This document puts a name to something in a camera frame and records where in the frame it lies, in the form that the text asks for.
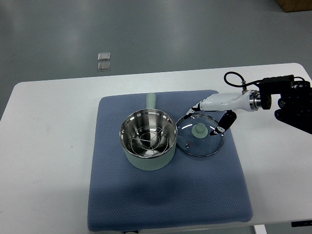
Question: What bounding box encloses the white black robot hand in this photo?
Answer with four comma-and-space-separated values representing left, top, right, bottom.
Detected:
184, 90, 262, 136

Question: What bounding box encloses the glass lid green knob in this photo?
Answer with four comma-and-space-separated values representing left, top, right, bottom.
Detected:
176, 114, 225, 157

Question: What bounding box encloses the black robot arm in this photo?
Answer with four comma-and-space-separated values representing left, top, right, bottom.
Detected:
224, 72, 312, 134

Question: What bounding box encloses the green steel electric pot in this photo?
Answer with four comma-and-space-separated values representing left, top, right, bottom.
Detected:
119, 93, 177, 171

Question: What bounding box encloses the brown cardboard box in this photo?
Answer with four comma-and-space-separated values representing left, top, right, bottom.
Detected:
276, 0, 312, 13

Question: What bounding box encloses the blue fabric mat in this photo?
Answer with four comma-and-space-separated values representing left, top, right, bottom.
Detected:
87, 93, 253, 232

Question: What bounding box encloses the black control box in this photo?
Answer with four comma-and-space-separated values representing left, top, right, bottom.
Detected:
291, 220, 312, 228

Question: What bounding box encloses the lower metal floor plate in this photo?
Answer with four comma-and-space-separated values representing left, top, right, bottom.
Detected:
97, 62, 111, 72

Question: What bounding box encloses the metal floor plate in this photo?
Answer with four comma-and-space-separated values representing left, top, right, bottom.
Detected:
97, 62, 111, 72
97, 52, 111, 61

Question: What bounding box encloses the upper metal floor plate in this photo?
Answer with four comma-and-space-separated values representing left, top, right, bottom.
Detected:
97, 52, 111, 61

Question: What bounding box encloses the wire steaming rack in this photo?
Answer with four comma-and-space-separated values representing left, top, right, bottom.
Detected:
129, 125, 170, 157

